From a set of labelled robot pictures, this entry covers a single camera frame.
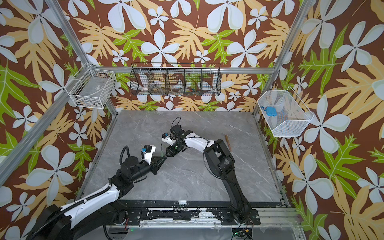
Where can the blue object in basket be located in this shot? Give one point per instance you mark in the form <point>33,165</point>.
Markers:
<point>270,111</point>

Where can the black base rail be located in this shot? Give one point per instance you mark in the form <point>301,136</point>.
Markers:
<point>198,213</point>

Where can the white mesh basket right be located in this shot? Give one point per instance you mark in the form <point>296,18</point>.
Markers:
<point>293,114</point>

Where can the electronics board with led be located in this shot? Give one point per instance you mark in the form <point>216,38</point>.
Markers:
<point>242,234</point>

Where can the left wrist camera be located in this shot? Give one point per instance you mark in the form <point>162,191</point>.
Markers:
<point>147,152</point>

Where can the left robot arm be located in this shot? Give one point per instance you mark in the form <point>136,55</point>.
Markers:
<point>61,223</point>

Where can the brown pen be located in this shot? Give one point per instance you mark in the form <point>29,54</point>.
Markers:
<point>228,142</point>

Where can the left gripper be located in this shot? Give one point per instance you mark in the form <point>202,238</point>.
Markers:
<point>154,165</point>

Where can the black wire basket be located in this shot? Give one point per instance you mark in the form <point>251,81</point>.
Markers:
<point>179,79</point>

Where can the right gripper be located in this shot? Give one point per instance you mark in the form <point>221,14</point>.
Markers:
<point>172,150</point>

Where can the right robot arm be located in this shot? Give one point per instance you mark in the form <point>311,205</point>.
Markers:
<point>218,161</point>

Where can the white wire basket left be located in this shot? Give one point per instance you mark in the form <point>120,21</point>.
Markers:
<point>91,87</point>

